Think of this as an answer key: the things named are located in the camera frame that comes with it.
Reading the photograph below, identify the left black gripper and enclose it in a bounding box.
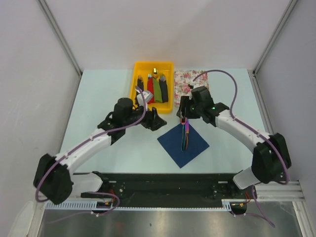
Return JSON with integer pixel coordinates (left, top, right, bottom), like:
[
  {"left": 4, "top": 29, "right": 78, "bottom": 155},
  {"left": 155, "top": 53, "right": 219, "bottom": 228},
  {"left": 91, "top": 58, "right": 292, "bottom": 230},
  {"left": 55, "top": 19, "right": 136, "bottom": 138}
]
[{"left": 123, "top": 101, "right": 166, "bottom": 131}]

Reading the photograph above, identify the iridescent rainbow spoon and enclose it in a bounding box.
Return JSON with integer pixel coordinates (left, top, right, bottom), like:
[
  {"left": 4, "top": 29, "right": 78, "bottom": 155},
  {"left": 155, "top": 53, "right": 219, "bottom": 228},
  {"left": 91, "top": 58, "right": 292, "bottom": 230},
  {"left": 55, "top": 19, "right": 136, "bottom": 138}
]
[{"left": 180, "top": 118, "right": 187, "bottom": 151}]

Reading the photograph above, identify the iridescent rainbow knife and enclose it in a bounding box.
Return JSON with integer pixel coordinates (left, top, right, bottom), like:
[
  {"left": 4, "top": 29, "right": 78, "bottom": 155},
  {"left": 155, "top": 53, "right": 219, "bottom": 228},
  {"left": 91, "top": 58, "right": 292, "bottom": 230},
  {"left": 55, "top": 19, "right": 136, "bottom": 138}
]
[{"left": 184, "top": 119, "right": 190, "bottom": 150}]

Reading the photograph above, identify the dark blue paper napkin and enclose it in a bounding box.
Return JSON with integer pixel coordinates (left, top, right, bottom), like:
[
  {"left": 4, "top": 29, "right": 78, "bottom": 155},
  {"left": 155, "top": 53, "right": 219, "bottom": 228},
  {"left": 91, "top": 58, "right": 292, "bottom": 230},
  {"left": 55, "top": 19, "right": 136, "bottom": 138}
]
[{"left": 158, "top": 123, "right": 209, "bottom": 168}]

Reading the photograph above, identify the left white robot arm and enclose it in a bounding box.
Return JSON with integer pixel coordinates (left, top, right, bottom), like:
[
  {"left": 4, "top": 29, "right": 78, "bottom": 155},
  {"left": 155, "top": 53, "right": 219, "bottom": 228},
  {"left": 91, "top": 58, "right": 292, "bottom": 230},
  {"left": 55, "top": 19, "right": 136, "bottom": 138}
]
[{"left": 33, "top": 98, "right": 167, "bottom": 204}]

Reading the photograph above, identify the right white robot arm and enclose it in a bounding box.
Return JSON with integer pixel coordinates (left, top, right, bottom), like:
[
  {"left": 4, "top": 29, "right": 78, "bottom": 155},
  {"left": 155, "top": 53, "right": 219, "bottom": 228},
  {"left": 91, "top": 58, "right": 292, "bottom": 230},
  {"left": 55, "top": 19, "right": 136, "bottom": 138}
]
[{"left": 177, "top": 86, "right": 292, "bottom": 198}]

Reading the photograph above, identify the green napkin roll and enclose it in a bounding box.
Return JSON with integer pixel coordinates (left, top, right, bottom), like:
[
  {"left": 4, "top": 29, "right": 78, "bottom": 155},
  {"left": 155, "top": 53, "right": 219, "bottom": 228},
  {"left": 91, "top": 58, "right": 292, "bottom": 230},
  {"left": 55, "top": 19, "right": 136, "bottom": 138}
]
[{"left": 153, "top": 78, "right": 163, "bottom": 103}]

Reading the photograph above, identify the black napkin roll right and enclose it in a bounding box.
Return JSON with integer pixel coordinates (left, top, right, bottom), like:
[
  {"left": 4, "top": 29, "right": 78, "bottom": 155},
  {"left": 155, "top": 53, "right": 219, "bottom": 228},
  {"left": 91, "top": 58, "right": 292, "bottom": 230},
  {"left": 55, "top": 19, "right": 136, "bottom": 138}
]
[{"left": 159, "top": 74, "right": 168, "bottom": 103}]

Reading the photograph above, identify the black napkin roll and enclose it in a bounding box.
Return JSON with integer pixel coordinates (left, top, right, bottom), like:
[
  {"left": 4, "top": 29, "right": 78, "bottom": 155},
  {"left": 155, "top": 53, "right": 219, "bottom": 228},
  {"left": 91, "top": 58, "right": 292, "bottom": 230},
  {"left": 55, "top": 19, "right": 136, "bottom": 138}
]
[
  {"left": 135, "top": 75, "right": 144, "bottom": 106},
  {"left": 159, "top": 74, "right": 168, "bottom": 103}
]

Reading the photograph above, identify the red napkin roll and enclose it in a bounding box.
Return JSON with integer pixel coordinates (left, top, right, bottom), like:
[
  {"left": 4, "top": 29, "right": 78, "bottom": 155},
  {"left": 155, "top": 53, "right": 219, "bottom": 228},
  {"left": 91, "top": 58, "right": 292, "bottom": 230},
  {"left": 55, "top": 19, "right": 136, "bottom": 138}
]
[{"left": 147, "top": 74, "right": 154, "bottom": 104}]

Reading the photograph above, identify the black napkin roll left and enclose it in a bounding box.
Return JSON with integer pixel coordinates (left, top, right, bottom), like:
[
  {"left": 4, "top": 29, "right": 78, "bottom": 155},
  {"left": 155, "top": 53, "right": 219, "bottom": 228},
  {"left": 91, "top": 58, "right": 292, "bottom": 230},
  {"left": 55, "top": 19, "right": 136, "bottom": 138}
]
[{"left": 135, "top": 75, "right": 144, "bottom": 106}]

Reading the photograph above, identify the floral rectangular tray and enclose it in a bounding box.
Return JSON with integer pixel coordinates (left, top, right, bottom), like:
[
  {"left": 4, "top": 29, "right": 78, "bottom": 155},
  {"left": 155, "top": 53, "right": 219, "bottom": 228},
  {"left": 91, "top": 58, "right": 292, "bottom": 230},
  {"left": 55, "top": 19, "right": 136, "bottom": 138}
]
[{"left": 174, "top": 70, "right": 209, "bottom": 108}]

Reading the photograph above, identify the gold spoon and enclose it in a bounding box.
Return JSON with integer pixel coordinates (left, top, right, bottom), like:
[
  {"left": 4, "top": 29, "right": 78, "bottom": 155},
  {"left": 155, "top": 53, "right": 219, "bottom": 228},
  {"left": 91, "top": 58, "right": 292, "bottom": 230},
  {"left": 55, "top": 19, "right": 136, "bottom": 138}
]
[{"left": 152, "top": 68, "right": 158, "bottom": 78}]

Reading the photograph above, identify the yellow plastic bin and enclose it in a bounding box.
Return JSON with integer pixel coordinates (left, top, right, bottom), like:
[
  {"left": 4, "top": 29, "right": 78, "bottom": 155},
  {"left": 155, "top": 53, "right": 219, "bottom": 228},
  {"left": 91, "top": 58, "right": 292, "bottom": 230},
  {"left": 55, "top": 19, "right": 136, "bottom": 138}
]
[{"left": 129, "top": 61, "right": 174, "bottom": 114}]

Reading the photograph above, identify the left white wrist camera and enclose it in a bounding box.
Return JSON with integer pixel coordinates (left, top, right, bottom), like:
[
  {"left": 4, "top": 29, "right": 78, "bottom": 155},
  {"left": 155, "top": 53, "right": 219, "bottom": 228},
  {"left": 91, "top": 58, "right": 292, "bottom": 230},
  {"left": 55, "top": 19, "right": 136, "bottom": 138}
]
[{"left": 136, "top": 90, "right": 154, "bottom": 109}]

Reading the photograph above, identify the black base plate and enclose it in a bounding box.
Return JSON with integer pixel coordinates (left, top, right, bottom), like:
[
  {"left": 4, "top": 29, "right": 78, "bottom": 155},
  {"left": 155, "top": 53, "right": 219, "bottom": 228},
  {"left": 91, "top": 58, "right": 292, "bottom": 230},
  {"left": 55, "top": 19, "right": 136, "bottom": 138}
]
[{"left": 80, "top": 173, "right": 257, "bottom": 208}]

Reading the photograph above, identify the white slotted cable duct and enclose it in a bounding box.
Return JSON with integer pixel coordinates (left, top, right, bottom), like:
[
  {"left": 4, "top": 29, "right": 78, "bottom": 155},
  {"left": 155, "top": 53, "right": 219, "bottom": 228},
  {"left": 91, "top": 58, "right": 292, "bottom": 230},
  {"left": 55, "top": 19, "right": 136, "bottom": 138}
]
[{"left": 45, "top": 199, "right": 114, "bottom": 210}]

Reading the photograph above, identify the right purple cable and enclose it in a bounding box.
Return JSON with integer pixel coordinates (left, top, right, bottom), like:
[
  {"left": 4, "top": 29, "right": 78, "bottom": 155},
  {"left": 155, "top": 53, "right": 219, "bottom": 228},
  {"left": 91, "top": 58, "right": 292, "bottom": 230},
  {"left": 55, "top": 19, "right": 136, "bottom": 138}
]
[{"left": 192, "top": 69, "right": 290, "bottom": 228}]

